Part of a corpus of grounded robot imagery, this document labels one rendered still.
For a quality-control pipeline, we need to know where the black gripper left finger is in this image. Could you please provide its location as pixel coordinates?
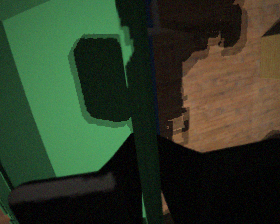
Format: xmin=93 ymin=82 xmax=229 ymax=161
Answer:
xmin=7 ymin=133 xmax=143 ymax=224

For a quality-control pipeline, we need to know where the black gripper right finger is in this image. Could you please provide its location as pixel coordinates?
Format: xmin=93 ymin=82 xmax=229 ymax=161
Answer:
xmin=157 ymin=134 xmax=280 ymax=224

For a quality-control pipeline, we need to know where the blue plastic tray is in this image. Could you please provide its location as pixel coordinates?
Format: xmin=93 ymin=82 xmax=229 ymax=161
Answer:
xmin=145 ymin=0 xmax=160 ymax=135

